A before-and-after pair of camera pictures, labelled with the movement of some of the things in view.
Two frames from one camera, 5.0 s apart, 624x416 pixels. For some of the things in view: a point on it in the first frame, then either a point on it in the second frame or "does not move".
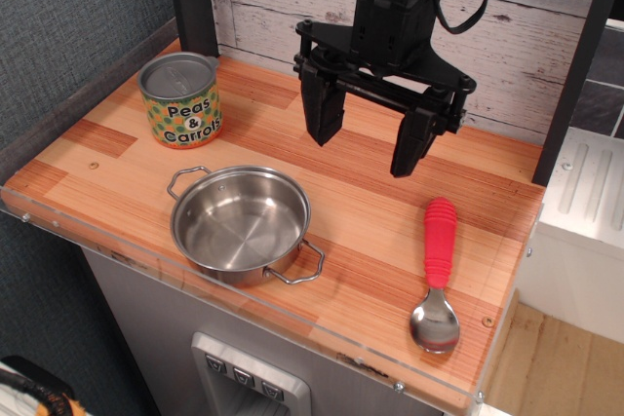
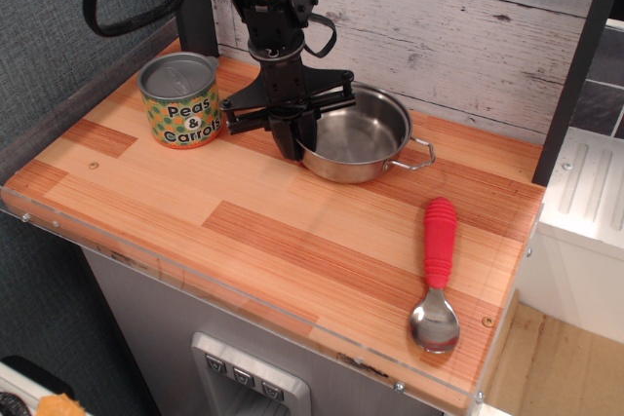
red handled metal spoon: (435, 323) does not move
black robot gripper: (387, 55) -> (286, 90)
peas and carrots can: (182, 95) does not move
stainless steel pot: (237, 222) -> (355, 143)
